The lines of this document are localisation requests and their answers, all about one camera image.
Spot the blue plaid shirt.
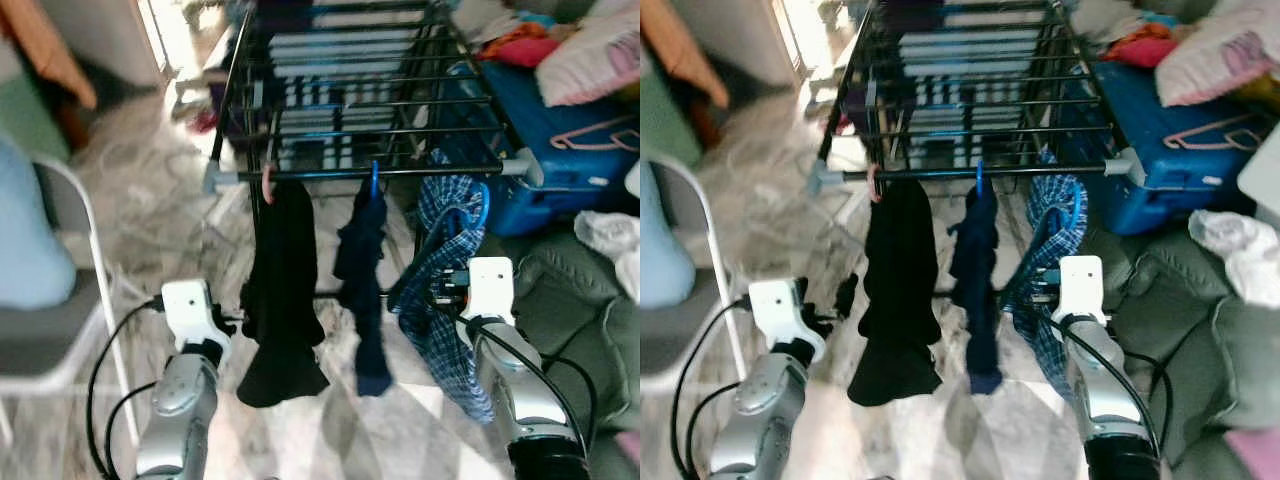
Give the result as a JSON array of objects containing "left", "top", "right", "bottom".
[
  {"left": 1004, "top": 149, "right": 1090, "bottom": 403},
  {"left": 389, "top": 149, "right": 497, "bottom": 427}
]

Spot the black garment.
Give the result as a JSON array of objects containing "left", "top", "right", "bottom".
[
  {"left": 847, "top": 177, "right": 944, "bottom": 407},
  {"left": 236, "top": 179, "right": 332, "bottom": 409}
]

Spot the navy garment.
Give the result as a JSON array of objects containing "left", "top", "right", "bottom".
[
  {"left": 947, "top": 187, "right": 1005, "bottom": 395},
  {"left": 332, "top": 189, "right": 394, "bottom": 397}
]

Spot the green sofa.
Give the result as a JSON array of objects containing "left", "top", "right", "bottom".
[
  {"left": 1098, "top": 224, "right": 1280, "bottom": 480},
  {"left": 498, "top": 228, "right": 641, "bottom": 480}
]

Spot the white grey folding chair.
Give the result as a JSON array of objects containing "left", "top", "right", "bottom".
[
  {"left": 0, "top": 150, "right": 142, "bottom": 443},
  {"left": 640, "top": 150, "right": 753, "bottom": 397}
]

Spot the light blue chair cushion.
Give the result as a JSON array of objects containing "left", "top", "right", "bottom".
[
  {"left": 0, "top": 140, "right": 80, "bottom": 310},
  {"left": 640, "top": 164, "right": 697, "bottom": 310}
]

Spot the blue suitcase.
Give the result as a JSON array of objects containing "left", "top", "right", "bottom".
[
  {"left": 438, "top": 60, "right": 641, "bottom": 237},
  {"left": 1058, "top": 60, "right": 1280, "bottom": 237}
]

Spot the crumpled white cloth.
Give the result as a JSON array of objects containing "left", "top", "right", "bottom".
[
  {"left": 574, "top": 209, "right": 641, "bottom": 302},
  {"left": 1187, "top": 207, "right": 1280, "bottom": 310}
]

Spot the black metal drying rack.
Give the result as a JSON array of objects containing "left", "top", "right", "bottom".
[
  {"left": 204, "top": 0, "right": 547, "bottom": 197},
  {"left": 807, "top": 0, "right": 1147, "bottom": 197}
]

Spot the green cabinet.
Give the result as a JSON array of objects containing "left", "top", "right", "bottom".
[
  {"left": 640, "top": 60, "right": 702, "bottom": 167},
  {"left": 0, "top": 70, "right": 72, "bottom": 163}
]

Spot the red cloth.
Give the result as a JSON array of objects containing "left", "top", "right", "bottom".
[
  {"left": 479, "top": 24, "right": 562, "bottom": 70},
  {"left": 1099, "top": 24, "right": 1182, "bottom": 70}
]

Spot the brown wooden board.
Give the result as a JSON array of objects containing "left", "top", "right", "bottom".
[
  {"left": 0, "top": 0, "right": 99, "bottom": 110},
  {"left": 640, "top": 0, "right": 732, "bottom": 110}
]

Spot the pink white pillow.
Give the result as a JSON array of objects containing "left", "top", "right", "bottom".
[
  {"left": 1154, "top": 4, "right": 1280, "bottom": 109},
  {"left": 534, "top": 4, "right": 641, "bottom": 109}
]

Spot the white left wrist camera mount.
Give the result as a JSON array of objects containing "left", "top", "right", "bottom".
[
  {"left": 746, "top": 278, "right": 827, "bottom": 355},
  {"left": 159, "top": 279, "right": 227, "bottom": 353}
]

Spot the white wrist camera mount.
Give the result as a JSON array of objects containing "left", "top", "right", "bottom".
[
  {"left": 464, "top": 256, "right": 517, "bottom": 324},
  {"left": 159, "top": 279, "right": 227, "bottom": 353},
  {"left": 746, "top": 278, "right": 827, "bottom": 355},
  {"left": 1057, "top": 254, "right": 1105, "bottom": 324}
]

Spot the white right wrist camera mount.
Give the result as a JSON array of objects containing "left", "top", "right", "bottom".
[
  {"left": 1057, "top": 254, "right": 1105, "bottom": 324},
  {"left": 464, "top": 256, "right": 517, "bottom": 324}
]

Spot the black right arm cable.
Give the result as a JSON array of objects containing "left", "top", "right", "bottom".
[
  {"left": 1059, "top": 318, "right": 1174, "bottom": 453},
  {"left": 464, "top": 318, "right": 599, "bottom": 453}
]

